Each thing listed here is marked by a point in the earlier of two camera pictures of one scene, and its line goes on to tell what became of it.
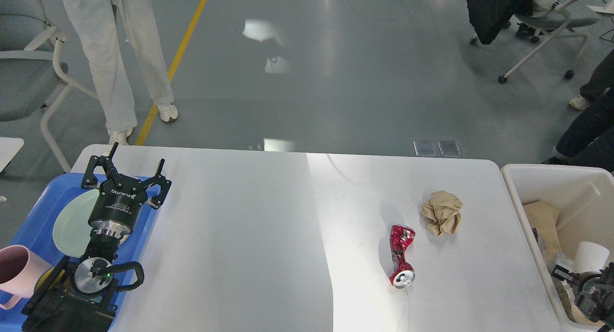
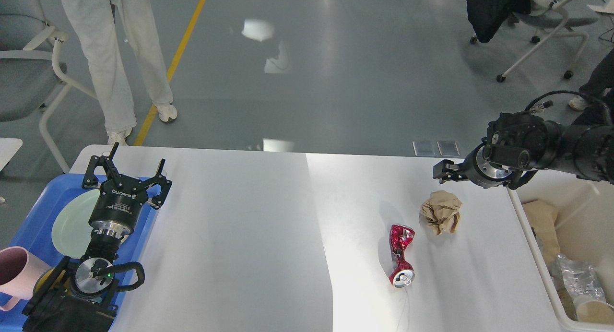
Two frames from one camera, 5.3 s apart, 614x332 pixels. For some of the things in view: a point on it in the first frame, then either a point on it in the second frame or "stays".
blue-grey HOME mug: (44, 277) stays
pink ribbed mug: (19, 270) stays
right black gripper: (579, 279) -> (476, 169)
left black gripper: (120, 198) stays
